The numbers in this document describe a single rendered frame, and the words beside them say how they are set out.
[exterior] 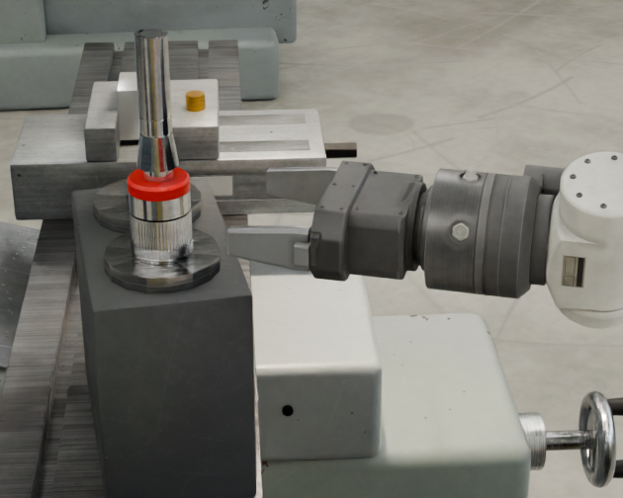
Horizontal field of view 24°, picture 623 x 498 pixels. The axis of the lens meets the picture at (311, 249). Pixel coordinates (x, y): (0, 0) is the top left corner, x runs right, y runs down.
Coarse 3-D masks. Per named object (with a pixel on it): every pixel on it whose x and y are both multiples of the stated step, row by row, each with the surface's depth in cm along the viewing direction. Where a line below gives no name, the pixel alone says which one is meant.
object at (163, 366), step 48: (96, 192) 124; (192, 192) 120; (96, 240) 115; (96, 288) 108; (144, 288) 107; (192, 288) 108; (240, 288) 108; (96, 336) 106; (144, 336) 107; (192, 336) 108; (240, 336) 109; (96, 384) 110; (144, 384) 109; (192, 384) 110; (240, 384) 111; (96, 432) 120; (144, 432) 111; (192, 432) 112; (240, 432) 113; (144, 480) 113; (192, 480) 114; (240, 480) 115
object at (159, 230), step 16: (128, 192) 108; (144, 208) 107; (160, 208) 107; (176, 208) 107; (144, 224) 107; (160, 224) 107; (176, 224) 108; (144, 240) 108; (160, 240) 108; (176, 240) 108; (192, 240) 110; (144, 256) 109; (160, 256) 108; (176, 256) 109
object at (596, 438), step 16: (592, 400) 174; (608, 400) 173; (528, 416) 174; (592, 416) 175; (608, 416) 171; (528, 432) 172; (544, 432) 172; (560, 432) 175; (576, 432) 175; (592, 432) 175; (608, 432) 170; (544, 448) 172; (560, 448) 175; (576, 448) 175; (592, 448) 175; (608, 448) 170; (544, 464) 173; (592, 464) 176; (608, 464) 170; (592, 480) 174; (608, 480) 172
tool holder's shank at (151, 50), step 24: (144, 48) 102; (144, 72) 103; (168, 72) 104; (144, 96) 104; (168, 96) 105; (144, 120) 105; (168, 120) 105; (144, 144) 106; (168, 144) 106; (144, 168) 106; (168, 168) 106
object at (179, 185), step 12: (180, 168) 109; (132, 180) 107; (144, 180) 107; (168, 180) 107; (180, 180) 107; (132, 192) 107; (144, 192) 106; (156, 192) 106; (168, 192) 106; (180, 192) 107
